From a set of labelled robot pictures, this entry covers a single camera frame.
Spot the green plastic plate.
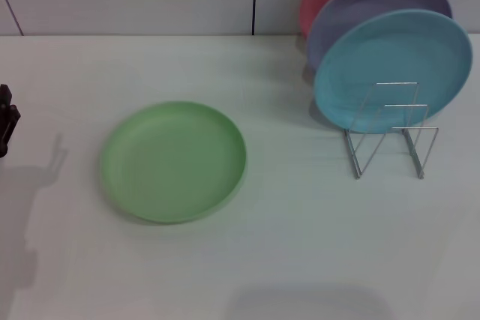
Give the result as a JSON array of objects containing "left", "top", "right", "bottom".
[{"left": 100, "top": 100, "right": 248, "bottom": 226}]

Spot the purple plastic plate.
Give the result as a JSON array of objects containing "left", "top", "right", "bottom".
[{"left": 305, "top": 0, "right": 454, "bottom": 72}]

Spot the light blue plastic plate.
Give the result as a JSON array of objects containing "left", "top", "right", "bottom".
[{"left": 313, "top": 8, "right": 473, "bottom": 136}]

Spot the silver wire plate rack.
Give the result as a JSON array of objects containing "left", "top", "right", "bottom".
[{"left": 343, "top": 81, "right": 440, "bottom": 181}]

